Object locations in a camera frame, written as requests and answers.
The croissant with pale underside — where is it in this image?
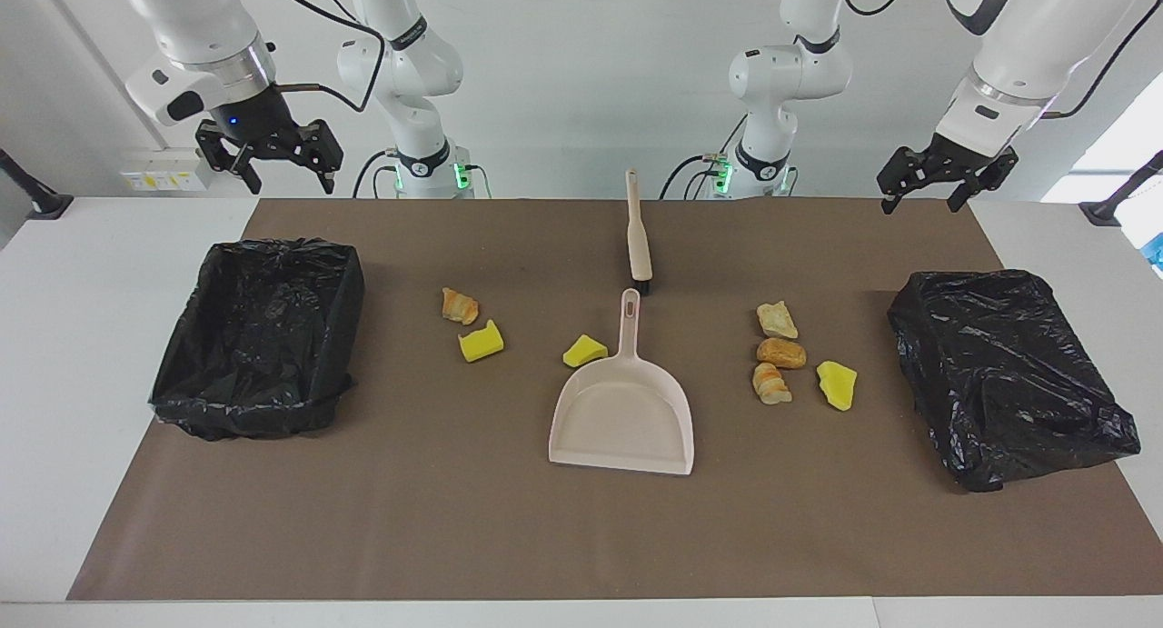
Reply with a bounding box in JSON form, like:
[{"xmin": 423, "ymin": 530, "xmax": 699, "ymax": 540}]
[{"xmin": 756, "ymin": 300, "xmax": 800, "ymax": 341}]

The golden flaky croissant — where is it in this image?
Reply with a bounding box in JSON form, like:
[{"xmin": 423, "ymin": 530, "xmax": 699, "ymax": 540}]
[{"xmin": 442, "ymin": 287, "xmax": 480, "ymax": 326}]

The brown bread roll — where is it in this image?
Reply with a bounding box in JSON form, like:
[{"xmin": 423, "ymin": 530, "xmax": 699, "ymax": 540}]
[{"xmin": 756, "ymin": 337, "xmax": 808, "ymax": 371}]

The yellow green-backed sponge piece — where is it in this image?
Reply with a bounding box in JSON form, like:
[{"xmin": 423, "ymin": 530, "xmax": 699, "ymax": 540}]
[{"xmin": 815, "ymin": 360, "xmax": 859, "ymax": 413}]

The striped orange croissant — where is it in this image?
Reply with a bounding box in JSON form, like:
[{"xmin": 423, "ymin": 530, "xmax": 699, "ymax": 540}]
[{"xmin": 751, "ymin": 362, "xmax": 793, "ymax": 406}]

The beige brush with black bristles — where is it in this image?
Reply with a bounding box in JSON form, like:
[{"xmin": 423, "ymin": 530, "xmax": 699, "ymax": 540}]
[{"xmin": 624, "ymin": 168, "xmax": 655, "ymax": 294}]

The beige plastic dustpan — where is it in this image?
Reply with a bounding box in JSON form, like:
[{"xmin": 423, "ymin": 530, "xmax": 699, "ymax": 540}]
[{"xmin": 548, "ymin": 288, "xmax": 696, "ymax": 476}]

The bin lined with black bag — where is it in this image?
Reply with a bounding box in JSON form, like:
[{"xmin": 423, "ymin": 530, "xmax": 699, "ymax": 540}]
[
  {"xmin": 148, "ymin": 237, "xmax": 366, "ymax": 443},
  {"xmin": 887, "ymin": 268, "xmax": 1142, "ymax": 493}
]

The brown table mat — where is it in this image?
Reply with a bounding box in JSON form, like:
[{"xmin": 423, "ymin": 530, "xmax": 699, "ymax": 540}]
[{"xmin": 66, "ymin": 198, "xmax": 1163, "ymax": 602}]

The black base power cable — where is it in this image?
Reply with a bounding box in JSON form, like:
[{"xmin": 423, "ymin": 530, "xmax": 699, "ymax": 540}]
[
  {"xmin": 659, "ymin": 115, "xmax": 748, "ymax": 200},
  {"xmin": 353, "ymin": 149, "xmax": 401, "ymax": 199}
]

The white wall outlet box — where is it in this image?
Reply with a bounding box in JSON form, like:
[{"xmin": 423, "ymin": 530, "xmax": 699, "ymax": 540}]
[{"xmin": 121, "ymin": 148, "xmax": 216, "ymax": 193}]

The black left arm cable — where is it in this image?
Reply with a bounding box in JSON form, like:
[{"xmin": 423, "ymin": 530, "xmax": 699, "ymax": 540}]
[{"xmin": 1040, "ymin": 0, "xmax": 1163, "ymax": 120}]

